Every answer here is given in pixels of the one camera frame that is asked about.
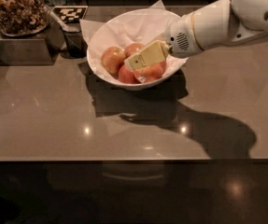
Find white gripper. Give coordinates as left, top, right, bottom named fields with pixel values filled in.
left=124, top=13, right=204, bottom=70

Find apple with sticker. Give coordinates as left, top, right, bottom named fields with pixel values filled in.
left=134, top=63, right=164, bottom=83

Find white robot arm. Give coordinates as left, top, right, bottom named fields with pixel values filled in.
left=125, top=0, right=268, bottom=70

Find right back red apple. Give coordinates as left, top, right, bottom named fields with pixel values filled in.
left=161, top=61, right=166, bottom=74

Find red apple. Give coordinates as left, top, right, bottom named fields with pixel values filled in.
left=161, top=61, right=166, bottom=74
left=118, top=65, right=138, bottom=84

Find back red-yellow apple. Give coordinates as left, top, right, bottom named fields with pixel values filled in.
left=124, top=43, right=144, bottom=58

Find red-yellow apple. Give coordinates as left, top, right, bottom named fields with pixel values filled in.
left=101, top=47, right=125, bottom=75
left=124, top=43, right=144, bottom=58

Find white bowl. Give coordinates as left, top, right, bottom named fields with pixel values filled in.
left=86, top=7, right=190, bottom=91

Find front left red apple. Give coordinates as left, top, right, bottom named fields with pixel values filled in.
left=118, top=65, right=138, bottom=84

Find left red-yellow apple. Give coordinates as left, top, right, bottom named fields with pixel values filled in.
left=101, top=47, right=125, bottom=75

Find white paper liner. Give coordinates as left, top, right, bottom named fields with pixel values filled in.
left=80, top=1, right=179, bottom=82

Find metal scoop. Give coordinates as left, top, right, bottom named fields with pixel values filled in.
left=43, top=5, right=80, bottom=33

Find black white fiducial tag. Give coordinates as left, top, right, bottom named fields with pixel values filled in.
left=53, top=6, right=88, bottom=23

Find glass jar of nuts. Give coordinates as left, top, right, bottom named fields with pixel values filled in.
left=0, top=0, right=49, bottom=37

